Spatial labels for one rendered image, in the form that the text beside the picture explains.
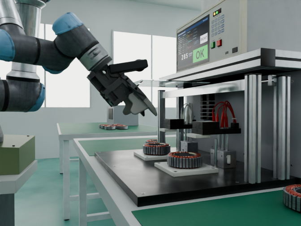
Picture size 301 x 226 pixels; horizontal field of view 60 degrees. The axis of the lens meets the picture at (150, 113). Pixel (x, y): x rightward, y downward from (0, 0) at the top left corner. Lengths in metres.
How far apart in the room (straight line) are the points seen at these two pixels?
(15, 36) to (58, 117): 4.74
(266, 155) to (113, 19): 5.25
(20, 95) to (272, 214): 0.86
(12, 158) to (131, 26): 5.21
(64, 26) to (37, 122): 4.79
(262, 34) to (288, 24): 0.11
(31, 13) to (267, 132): 0.90
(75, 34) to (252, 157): 0.56
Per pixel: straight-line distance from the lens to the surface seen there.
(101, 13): 5.88
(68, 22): 0.74
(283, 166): 0.80
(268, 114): 0.91
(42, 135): 5.49
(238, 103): 1.02
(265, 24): 0.92
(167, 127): 1.06
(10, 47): 0.75
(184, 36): 1.15
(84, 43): 0.73
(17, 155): 0.97
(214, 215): 0.57
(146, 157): 0.98
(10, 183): 0.91
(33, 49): 0.77
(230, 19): 0.90
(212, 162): 0.93
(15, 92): 1.04
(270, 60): 0.74
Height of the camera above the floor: 0.96
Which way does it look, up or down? 1 degrees down
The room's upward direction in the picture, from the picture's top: straight up
